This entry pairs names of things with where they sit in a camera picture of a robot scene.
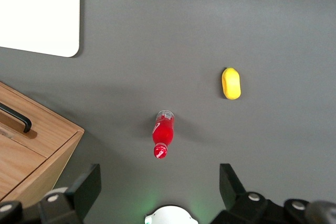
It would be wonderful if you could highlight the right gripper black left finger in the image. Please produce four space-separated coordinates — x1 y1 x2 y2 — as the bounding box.
39 163 102 224

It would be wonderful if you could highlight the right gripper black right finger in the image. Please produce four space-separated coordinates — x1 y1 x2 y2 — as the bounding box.
211 163 285 224

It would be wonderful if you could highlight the red coke bottle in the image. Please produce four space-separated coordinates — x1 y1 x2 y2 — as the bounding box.
152 109 175 161

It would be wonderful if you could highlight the white rectangular tray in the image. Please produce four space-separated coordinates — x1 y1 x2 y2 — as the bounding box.
0 0 80 58

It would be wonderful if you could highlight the wooden two-drawer cabinet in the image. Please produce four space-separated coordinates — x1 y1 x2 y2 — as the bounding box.
0 81 86 204

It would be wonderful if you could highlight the yellow lemon toy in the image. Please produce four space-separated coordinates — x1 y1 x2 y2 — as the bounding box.
221 67 242 100

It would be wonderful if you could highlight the black lower drawer handle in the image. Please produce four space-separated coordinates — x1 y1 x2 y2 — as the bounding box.
0 102 33 134

